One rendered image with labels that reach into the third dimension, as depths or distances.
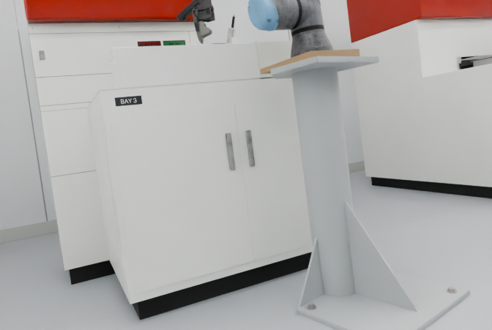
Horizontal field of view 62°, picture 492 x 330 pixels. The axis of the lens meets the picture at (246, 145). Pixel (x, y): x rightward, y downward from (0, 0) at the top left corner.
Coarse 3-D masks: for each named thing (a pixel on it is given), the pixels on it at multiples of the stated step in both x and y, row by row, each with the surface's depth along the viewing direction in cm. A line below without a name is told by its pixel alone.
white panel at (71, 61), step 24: (48, 24) 188; (72, 24) 192; (96, 24) 196; (120, 24) 201; (144, 24) 206; (168, 24) 211; (192, 24) 216; (48, 48) 188; (72, 48) 192; (96, 48) 196; (48, 72) 188; (72, 72) 192; (96, 72) 196; (48, 96) 188; (72, 96) 192
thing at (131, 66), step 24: (120, 48) 141; (144, 48) 144; (168, 48) 148; (192, 48) 151; (216, 48) 155; (240, 48) 159; (120, 72) 140; (144, 72) 144; (168, 72) 147; (192, 72) 151; (216, 72) 155; (240, 72) 159
